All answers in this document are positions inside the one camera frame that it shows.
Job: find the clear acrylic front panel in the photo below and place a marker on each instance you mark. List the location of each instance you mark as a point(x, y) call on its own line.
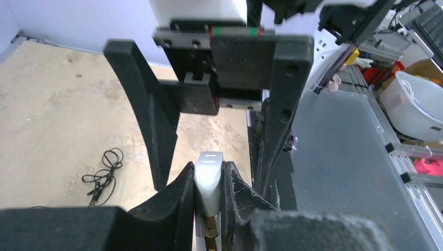
point(341, 165)

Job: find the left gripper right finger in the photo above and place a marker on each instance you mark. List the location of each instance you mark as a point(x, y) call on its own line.
point(249, 222)

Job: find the aluminium frame rail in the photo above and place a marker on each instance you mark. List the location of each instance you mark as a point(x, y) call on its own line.
point(405, 154)

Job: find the pink red fixture outside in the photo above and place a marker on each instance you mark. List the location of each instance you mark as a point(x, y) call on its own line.
point(429, 166)

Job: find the white plastic bucket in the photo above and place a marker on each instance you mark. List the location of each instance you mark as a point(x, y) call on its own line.
point(414, 106)

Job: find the white square plug adapter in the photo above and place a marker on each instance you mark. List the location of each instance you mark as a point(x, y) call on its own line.
point(207, 177)

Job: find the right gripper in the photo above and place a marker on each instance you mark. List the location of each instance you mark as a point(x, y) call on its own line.
point(218, 64)

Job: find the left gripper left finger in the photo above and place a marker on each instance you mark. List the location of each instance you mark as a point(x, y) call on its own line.
point(163, 222)

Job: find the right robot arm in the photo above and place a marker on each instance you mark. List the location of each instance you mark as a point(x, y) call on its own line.
point(347, 22)

